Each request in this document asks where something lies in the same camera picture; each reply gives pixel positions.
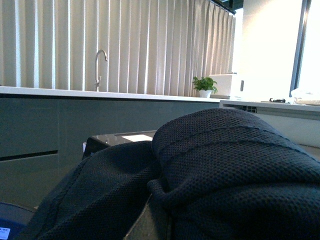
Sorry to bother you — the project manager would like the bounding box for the beige pleated curtain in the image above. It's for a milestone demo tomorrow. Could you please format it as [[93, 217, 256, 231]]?
[[0, 0, 236, 97]]

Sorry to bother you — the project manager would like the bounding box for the green potted plant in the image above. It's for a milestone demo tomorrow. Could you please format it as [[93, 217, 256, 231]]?
[[192, 76, 218, 98]]

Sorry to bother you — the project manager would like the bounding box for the white box appliance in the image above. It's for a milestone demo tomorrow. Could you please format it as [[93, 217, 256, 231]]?
[[209, 73, 244, 99]]

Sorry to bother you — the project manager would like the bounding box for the white kitchen countertop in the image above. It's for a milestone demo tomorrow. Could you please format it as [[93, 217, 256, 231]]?
[[0, 86, 320, 113]]

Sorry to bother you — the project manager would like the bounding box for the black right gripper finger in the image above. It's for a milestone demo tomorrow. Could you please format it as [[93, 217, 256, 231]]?
[[123, 194, 172, 240]]

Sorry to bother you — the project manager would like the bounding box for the clear plastic bag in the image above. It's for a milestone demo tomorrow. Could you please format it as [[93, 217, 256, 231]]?
[[290, 87, 320, 106]]

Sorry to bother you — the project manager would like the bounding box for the dark navy mesh garment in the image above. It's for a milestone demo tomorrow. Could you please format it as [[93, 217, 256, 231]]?
[[14, 107, 320, 240]]

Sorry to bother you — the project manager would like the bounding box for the grey kitchen cabinet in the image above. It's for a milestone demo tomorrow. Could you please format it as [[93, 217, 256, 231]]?
[[0, 94, 218, 207]]

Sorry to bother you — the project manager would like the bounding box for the grey front-load washing machine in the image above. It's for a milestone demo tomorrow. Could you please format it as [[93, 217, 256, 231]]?
[[0, 131, 160, 240]]

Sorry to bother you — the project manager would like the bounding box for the black gas stove burner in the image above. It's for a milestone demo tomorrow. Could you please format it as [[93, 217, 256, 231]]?
[[269, 98, 286, 103]]

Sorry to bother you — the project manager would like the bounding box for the chrome gooseneck faucet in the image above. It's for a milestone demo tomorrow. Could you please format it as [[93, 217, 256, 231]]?
[[94, 49, 108, 92]]

